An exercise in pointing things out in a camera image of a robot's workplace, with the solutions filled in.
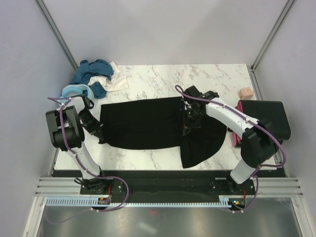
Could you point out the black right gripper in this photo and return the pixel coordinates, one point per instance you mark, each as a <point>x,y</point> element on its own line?
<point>189,126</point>

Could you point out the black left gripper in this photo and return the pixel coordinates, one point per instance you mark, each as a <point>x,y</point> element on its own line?
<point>94,131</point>

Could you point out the black t shirt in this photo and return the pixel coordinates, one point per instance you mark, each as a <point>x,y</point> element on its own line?
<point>158,124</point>

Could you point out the blue t shirt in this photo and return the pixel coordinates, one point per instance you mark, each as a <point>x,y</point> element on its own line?
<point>87,70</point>

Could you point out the black and pink drawer box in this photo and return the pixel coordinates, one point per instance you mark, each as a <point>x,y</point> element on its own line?
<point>272,112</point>

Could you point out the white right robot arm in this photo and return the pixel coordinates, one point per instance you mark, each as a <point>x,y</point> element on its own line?
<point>259,146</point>

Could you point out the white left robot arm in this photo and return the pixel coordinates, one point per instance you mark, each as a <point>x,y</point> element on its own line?
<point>66,126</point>

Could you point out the white t shirt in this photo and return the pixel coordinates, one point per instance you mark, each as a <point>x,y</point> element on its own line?
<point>116,82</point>

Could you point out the pink foam cube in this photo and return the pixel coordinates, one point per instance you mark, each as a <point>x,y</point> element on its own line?
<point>245,93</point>

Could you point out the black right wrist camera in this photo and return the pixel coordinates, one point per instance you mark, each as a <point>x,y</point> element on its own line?
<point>194,92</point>

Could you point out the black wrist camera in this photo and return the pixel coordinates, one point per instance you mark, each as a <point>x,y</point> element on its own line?
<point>88,103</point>
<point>194,92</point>

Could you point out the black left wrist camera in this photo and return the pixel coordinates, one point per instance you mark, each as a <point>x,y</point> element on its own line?
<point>88,103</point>

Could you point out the light blue ring toy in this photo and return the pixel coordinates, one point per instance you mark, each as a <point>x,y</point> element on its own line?
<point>74,90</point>

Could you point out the white slotted cable duct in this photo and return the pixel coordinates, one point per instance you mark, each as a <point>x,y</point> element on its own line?
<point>104,202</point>

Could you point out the aluminium frame rail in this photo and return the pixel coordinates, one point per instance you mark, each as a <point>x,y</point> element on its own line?
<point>264,187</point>

